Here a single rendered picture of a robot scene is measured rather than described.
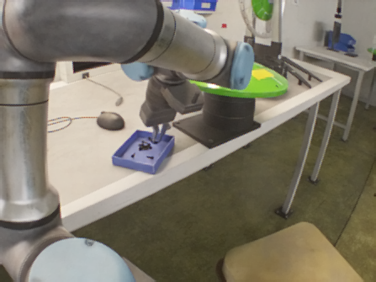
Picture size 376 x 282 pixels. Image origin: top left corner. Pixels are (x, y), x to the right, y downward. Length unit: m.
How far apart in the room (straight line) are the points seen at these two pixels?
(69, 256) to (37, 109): 0.13
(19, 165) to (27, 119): 0.04
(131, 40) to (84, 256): 0.17
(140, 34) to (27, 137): 0.13
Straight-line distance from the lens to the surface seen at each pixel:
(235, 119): 0.67
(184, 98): 0.46
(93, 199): 0.49
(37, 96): 0.23
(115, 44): 0.17
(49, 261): 0.23
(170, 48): 0.21
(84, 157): 0.61
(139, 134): 0.66
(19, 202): 0.26
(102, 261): 0.22
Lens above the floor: 1.23
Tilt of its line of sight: 29 degrees down
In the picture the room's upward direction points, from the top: 2 degrees clockwise
